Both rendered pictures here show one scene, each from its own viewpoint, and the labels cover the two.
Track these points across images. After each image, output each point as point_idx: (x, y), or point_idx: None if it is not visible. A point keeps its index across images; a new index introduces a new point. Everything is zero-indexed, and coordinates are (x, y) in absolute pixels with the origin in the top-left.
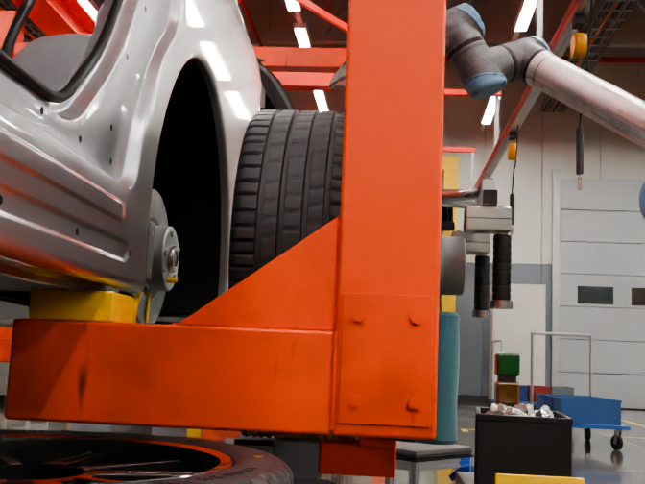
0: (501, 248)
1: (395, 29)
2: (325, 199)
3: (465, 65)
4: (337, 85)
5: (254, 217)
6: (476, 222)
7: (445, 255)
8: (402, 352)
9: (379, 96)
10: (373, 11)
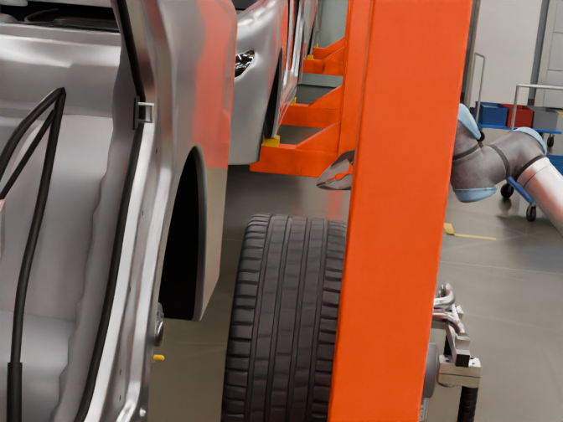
0: (467, 399)
1: (386, 309)
2: (310, 379)
3: (456, 177)
4: (324, 187)
5: (245, 394)
6: (447, 378)
7: None
8: None
9: (366, 367)
10: (367, 290)
